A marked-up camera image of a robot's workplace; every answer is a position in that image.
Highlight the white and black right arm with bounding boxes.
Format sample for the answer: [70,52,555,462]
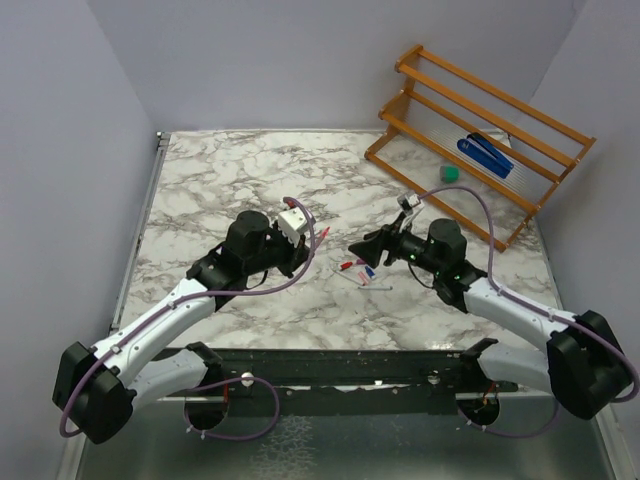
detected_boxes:
[348,219,638,420]

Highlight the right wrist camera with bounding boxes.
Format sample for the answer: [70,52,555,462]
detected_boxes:
[397,191,423,221]

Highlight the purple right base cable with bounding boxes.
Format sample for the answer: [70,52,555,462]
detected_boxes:
[464,394,561,439]

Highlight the aluminium table frame rail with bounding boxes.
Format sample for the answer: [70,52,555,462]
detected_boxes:
[109,131,172,333]

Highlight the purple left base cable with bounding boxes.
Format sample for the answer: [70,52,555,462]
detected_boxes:
[185,376,281,442]

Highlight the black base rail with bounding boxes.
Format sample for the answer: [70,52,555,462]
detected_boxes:
[164,348,519,416]

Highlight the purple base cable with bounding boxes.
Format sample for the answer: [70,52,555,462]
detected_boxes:
[185,376,281,442]
[464,394,561,439]

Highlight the orange wooden rack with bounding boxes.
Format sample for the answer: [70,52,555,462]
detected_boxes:
[364,45,596,251]

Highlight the blue stapler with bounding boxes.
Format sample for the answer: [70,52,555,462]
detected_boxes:
[456,132,514,179]

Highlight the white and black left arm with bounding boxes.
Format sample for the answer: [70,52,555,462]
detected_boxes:
[52,201,316,445]

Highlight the white pen blue end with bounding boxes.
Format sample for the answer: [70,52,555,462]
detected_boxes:
[358,285,393,291]

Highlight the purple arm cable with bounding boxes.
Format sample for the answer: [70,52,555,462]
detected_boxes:
[417,186,640,404]
[59,196,317,439]

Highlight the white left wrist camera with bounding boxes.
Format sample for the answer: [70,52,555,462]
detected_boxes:
[276,207,308,245]

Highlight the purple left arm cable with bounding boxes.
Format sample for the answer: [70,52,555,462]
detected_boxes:
[59,196,317,439]

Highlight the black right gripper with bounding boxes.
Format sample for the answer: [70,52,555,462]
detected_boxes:
[349,211,444,276]

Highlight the green cube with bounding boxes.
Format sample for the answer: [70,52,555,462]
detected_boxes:
[439,165,460,184]

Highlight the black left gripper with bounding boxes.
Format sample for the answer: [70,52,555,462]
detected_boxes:
[245,222,315,279]

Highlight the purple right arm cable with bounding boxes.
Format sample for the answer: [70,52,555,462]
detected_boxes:
[417,186,640,404]

